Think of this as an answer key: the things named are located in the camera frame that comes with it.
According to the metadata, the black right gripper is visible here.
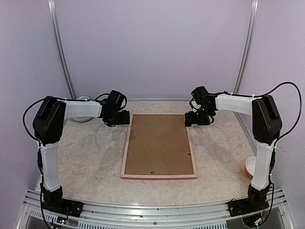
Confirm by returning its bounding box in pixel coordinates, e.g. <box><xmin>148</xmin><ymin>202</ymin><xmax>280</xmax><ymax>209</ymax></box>
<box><xmin>185</xmin><ymin>106</ymin><xmax>214</xmax><ymax>126</ymax></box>

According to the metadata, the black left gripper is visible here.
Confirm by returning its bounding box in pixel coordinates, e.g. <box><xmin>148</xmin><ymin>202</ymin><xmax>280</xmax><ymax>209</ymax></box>
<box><xmin>107</xmin><ymin>110</ymin><xmax>130</xmax><ymax>126</ymax></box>

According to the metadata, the wooden picture frame pink edge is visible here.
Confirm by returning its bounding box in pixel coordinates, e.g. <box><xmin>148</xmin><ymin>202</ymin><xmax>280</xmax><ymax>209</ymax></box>
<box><xmin>120</xmin><ymin>113</ymin><xmax>198</xmax><ymax>181</ymax></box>

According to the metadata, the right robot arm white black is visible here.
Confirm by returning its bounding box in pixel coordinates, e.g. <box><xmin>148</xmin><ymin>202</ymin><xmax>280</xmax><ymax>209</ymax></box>
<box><xmin>184</xmin><ymin>91</ymin><xmax>282</xmax><ymax>212</ymax></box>

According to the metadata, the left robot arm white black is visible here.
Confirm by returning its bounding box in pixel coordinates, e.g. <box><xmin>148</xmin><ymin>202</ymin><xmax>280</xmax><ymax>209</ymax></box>
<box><xmin>33</xmin><ymin>90</ymin><xmax>130</xmax><ymax>212</ymax></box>

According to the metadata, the pale green patterned plate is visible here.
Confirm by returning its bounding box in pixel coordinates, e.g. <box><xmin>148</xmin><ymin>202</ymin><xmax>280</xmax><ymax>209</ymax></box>
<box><xmin>71</xmin><ymin>117</ymin><xmax>93</xmax><ymax>123</ymax></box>

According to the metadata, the green ceramic bowl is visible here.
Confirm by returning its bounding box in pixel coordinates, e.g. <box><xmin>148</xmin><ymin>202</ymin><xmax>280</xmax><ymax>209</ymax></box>
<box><xmin>76</xmin><ymin>95</ymin><xmax>91</xmax><ymax>101</ymax></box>

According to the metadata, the orange white bowl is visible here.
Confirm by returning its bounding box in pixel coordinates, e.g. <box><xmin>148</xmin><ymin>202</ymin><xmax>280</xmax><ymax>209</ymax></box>
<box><xmin>244</xmin><ymin>156</ymin><xmax>256</xmax><ymax>179</ymax></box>

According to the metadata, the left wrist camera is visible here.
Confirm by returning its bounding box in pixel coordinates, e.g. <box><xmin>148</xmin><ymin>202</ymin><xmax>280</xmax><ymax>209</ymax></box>
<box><xmin>105</xmin><ymin>90</ymin><xmax>127</xmax><ymax>111</ymax></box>

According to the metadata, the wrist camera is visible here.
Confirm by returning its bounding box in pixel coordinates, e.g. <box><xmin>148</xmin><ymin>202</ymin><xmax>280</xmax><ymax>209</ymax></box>
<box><xmin>191</xmin><ymin>86</ymin><xmax>209</xmax><ymax>105</ymax></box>
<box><xmin>105</xmin><ymin>90</ymin><xmax>127</xmax><ymax>111</ymax></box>

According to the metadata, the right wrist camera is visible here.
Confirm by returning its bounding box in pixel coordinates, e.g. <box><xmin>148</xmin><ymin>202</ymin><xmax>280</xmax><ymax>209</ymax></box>
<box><xmin>191</xmin><ymin>86</ymin><xmax>209</xmax><ymax>105</ymax></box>

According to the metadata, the right aluminium corner post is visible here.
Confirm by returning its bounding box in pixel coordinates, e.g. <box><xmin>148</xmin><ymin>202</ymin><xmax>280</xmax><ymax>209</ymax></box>
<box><xmin>230</xmin><ymin>0</ymin><xmax>260</xmax><ymax>96</ymax></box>

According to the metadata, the aluminium corner post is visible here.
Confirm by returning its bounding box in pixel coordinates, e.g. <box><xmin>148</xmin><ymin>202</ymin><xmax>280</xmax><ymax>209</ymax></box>
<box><xmin>230</xmin><ymin>0</ymin><xmax>260</xmax><ymax>96</ymax></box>
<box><xmin>47</xmin><ymin>0</ymin><xmax>76</xmax><ymax>99</ymax></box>

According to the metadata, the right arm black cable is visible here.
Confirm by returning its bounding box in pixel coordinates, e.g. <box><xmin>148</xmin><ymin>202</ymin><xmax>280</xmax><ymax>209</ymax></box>
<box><xmin>214</xmin><ymin>82</ymin><xmax>303</xmax><ymax>144</ymax></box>

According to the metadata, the aluminium front rail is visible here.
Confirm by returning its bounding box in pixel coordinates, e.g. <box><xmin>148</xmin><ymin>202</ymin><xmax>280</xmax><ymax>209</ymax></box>
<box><xmin>16</xmin><ymin>189</ymin><xmax>296</xmax><ymax>229</ymax></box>

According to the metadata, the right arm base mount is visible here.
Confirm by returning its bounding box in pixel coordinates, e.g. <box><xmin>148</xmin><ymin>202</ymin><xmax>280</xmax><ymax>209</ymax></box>
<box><xmin>228</xmin><ymin>184</ymin><xmax>271</xmax><ymax>217</ymax></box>

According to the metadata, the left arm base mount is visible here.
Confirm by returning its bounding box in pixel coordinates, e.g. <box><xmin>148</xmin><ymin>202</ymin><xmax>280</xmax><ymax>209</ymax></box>
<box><xmin>42</xmin><ymin>191</ymin><xmax>83</xmax><ymax>218</ymax></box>

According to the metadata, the left aluminium corner post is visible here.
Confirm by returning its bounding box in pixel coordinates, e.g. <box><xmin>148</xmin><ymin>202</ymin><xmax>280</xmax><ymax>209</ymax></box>
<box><xmin>47</xmin><ymin>0</ymin><xmax>76</xmax><ymax>99</ymax></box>

